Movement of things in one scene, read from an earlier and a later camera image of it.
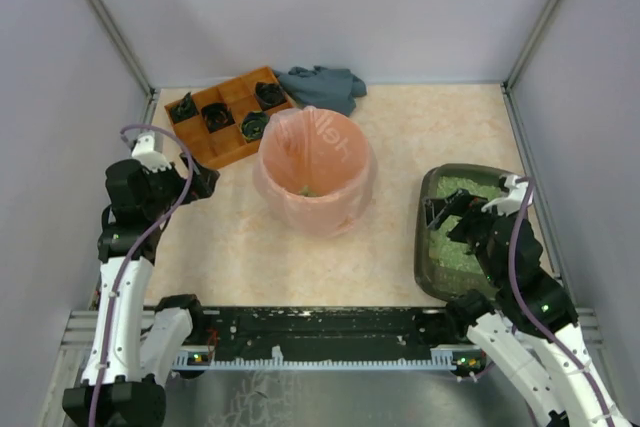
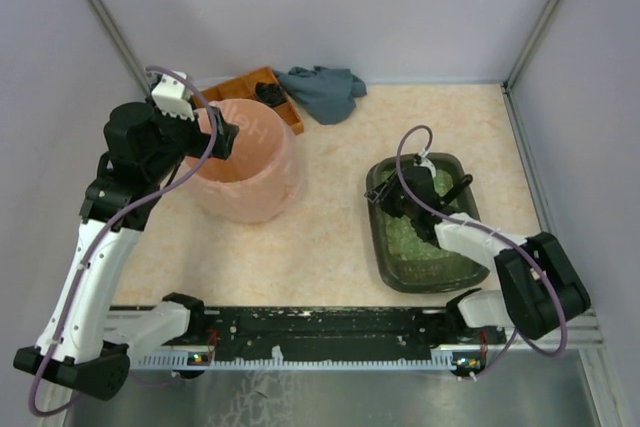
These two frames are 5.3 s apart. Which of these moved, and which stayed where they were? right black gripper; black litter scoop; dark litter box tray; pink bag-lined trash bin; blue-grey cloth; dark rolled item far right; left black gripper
Moved: right black gripper; dark litter box tray; pink bag-lined trash bin; left black gripper; black litter scoop
Stayed: dark rolled item far right; blue-grey cloth
